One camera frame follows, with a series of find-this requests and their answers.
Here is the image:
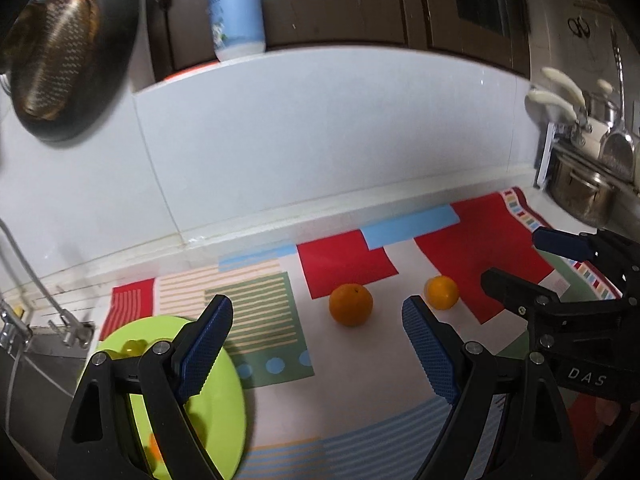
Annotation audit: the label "stainless steel sink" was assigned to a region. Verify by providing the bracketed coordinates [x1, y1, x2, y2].
[1, 336, 87, 474]

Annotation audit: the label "white knife handle lower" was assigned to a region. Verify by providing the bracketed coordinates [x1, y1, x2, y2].
[526, 89, 577, 122]

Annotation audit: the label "person right hand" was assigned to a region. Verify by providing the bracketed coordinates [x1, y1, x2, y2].
[596, 398, 640, 429]

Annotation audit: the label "green plate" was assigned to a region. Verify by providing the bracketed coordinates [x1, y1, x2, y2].
[97, 315, 246, 479]

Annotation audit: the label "small green fruit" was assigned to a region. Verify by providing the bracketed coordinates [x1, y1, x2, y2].
[119, 339, 148, 358]

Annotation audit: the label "white blue soap bottle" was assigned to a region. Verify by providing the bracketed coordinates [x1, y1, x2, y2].
[208, 0, 266, 62]

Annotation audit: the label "large chrome faucet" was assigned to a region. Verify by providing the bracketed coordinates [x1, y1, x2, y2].
[1, 221, 32, 356]

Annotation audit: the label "dark wooden window frame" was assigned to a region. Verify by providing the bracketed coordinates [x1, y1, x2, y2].
[145, 0, 530, 80]

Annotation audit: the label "thin gooseneck faucet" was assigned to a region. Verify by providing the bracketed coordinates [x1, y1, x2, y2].
[0, 219, 94, 348]

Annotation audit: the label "orange back left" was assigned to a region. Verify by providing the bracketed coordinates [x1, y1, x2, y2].
[329, 284, 374, 327]

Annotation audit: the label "brass perforated strainer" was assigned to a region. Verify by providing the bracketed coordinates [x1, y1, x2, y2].
[1, 0, 99, 120]

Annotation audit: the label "colourful patchwork table mat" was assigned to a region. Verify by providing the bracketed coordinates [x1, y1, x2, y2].
[100, 188, 616, 479]

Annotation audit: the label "orange small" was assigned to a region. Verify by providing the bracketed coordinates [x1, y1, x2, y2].
[145, 434, 164, 470]

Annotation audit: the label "steel pot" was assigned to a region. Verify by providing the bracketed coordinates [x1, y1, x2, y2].
[547, 151, 617, 228]

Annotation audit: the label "small orange back right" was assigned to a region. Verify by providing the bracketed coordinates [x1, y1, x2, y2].
[424, 275, 460, 311]

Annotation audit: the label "white knife handle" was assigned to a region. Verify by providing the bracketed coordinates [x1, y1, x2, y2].
[526, 89, 577, 122]
[540, 66, 586, 108]

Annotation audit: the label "white knife handle upper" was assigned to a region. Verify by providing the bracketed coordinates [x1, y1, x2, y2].
[540, 66, 586, 108]

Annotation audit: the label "steel ladle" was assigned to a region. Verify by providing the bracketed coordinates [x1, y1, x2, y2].
[600, 28, 637, 183]

